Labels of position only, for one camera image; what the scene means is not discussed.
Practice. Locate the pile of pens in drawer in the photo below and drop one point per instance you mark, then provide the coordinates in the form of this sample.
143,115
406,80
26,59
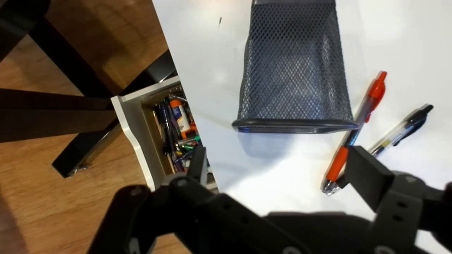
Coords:
178,127

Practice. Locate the small dark mesh bin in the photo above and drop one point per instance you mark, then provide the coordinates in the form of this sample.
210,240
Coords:
297,70

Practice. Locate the red pen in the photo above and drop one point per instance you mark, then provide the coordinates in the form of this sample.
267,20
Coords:
358,127

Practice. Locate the open white desk drawer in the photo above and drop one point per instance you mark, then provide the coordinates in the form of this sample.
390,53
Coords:
136,127

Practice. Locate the black metal stand frame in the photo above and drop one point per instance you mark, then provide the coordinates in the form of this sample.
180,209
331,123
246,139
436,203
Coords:
61,107

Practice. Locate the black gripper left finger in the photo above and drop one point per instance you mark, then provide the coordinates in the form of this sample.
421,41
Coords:
188,211

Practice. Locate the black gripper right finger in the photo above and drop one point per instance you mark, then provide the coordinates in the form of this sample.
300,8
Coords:
376,183

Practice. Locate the black clear pen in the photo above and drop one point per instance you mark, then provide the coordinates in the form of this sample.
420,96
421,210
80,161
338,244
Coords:
403,128

